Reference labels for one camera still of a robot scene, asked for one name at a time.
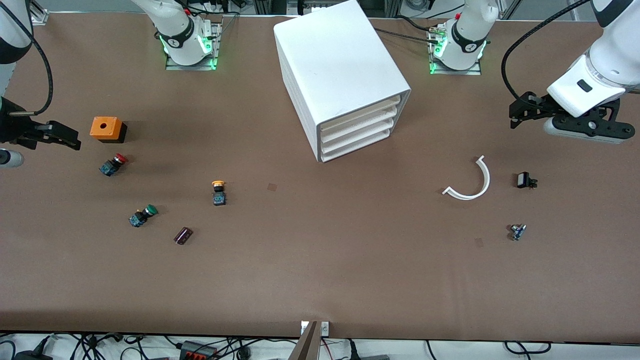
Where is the white cabinet drawer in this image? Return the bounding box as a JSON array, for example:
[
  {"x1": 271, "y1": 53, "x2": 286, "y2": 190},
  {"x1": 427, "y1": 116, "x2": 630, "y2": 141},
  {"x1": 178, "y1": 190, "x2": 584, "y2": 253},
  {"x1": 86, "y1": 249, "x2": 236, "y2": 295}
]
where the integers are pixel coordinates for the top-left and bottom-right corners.
[
  {"x1": 321, "y1": 121, "x2": 394, "y2": 155},
  {"x1": 320, "y1": 97, "x2": 401, "y2": 135},
  {"x1": 320, "y1": 111, "x2": 399, "y2": 146},
  {"x1": 322, "y1": 131, "x2": 391, "y2": 163}
]

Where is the orange button box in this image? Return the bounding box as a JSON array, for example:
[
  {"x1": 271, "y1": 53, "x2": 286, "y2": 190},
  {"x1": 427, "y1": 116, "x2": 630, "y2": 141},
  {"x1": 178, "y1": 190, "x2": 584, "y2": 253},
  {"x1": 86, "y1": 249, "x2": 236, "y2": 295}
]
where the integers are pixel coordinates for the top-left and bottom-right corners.
[{"x1": 90, "y1": 116, "x2": 128, "y2": 144}]

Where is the red push button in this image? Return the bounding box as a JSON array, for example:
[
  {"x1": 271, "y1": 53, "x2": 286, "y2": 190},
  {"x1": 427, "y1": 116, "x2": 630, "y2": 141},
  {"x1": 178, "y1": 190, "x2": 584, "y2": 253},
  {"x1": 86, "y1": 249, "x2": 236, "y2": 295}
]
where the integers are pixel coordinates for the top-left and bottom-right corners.
[{"x1": 98, "y1": 153, "x2": 129, "y2": 177}]

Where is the green push button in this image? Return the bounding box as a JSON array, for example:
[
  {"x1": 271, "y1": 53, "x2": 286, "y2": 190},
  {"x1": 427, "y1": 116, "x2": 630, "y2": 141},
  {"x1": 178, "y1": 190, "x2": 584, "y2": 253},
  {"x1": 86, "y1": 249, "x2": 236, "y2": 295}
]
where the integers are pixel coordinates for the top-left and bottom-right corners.
[{"x1": 128, "y1": 204, "x2": 159, "y2": 228}]

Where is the white drawer cabinet shell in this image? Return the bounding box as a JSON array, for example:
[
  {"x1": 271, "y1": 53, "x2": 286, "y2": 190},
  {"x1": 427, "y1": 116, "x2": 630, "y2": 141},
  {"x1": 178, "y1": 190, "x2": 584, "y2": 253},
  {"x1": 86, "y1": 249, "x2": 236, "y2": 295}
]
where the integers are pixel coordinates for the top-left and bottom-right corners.
[{"x1": 273, "y1": 0, "x2": 412, "y2": 164}]

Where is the white curved plastic clip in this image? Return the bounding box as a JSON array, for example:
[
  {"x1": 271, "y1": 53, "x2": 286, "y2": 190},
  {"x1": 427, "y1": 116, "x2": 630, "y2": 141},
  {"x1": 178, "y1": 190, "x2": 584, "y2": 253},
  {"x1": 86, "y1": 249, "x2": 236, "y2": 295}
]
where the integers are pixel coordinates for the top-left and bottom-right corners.
[{"x1": 442, "y1": 155, "x2": 491, "y2": 201}]

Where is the black power plug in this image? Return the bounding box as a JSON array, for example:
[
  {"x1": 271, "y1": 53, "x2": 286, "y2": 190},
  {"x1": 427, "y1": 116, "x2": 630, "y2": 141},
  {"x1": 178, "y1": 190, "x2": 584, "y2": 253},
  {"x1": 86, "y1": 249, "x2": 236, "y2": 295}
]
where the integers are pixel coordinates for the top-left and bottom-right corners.
[{"x1": 14, "y1": 335, "x2": 54, "y2": 360}]

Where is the black red power strip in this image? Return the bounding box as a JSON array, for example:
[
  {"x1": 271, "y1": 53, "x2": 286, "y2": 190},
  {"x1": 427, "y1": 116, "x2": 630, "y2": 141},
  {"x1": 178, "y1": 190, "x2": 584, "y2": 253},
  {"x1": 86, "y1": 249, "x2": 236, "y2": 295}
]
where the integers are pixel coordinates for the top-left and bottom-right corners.
[{"x1": 179, "y1": 341, "x2": 219, "y2": 360}]

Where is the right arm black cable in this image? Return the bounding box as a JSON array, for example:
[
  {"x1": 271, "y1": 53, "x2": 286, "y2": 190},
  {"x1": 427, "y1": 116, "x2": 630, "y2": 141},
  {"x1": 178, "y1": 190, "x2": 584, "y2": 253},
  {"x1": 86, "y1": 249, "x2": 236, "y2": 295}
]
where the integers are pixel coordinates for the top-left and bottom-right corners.
[{"x1": 0, "y1": 0, "x2": 54, "y2": 117}]

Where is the black left camera mount bracket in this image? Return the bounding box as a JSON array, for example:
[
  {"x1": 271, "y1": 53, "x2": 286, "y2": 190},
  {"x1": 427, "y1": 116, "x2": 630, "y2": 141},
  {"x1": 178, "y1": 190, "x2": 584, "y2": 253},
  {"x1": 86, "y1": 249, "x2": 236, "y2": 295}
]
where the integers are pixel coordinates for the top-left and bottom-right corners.
[{"x1": 552, "y1": 97, "x2": 637, "y2": 142}]

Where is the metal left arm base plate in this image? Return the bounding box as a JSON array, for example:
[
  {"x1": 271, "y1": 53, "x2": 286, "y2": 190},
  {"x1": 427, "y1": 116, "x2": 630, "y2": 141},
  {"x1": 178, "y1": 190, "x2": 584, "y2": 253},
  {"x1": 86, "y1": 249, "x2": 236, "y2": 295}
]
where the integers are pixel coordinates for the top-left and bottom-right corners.
[{"x1": 429, "y1": 25, "x2": 484, "y2": 77}]

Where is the aluminium frame corner post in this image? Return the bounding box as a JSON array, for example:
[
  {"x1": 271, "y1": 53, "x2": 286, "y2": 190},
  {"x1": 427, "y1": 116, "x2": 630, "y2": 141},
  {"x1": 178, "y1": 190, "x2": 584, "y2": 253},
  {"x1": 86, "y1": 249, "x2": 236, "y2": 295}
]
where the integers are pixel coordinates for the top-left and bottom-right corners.
[{"x1": 29, "y1": 0, "x2": 51, "y2": 26}]

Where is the thin black table cable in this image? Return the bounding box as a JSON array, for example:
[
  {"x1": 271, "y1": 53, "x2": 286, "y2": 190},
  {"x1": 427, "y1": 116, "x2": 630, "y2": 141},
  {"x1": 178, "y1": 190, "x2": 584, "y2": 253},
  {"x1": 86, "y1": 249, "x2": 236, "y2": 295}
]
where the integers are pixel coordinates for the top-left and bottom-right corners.
[{"x1": 395, "y1": 15, "x2": 437, "y2": 32}]

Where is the thick black table cable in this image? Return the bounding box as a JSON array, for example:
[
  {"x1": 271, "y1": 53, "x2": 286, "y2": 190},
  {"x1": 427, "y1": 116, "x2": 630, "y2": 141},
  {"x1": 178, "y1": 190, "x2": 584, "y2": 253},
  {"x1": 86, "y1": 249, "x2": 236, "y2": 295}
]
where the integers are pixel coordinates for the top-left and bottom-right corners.
[{"x1": 372, "y1": 26, "x2": 443, "y2": 46}]

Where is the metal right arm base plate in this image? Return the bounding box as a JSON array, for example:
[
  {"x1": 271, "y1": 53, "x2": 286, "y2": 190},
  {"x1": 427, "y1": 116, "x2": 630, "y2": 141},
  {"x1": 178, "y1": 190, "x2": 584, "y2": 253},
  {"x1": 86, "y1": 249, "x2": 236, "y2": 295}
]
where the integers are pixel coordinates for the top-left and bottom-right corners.
[{"x1": 165, "y1": 21, "x2": 222, "y2": 72}]

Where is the black looped floor cable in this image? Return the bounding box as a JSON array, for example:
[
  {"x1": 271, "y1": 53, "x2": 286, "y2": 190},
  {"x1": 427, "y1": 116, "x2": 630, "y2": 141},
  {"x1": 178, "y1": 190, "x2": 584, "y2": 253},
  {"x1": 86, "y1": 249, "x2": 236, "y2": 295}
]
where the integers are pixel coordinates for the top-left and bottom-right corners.
[{"x1": 503, "y1": 341, "x2": 553, "y2": 356}]

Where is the grey brown upright post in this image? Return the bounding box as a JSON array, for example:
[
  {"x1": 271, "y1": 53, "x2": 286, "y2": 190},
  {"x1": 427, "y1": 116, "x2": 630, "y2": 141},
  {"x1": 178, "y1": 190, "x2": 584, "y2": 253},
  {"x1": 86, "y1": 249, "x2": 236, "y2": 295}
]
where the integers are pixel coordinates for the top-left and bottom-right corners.
[{"x1": 289, "y1": 321, "x2": 321, "y2": 360}]

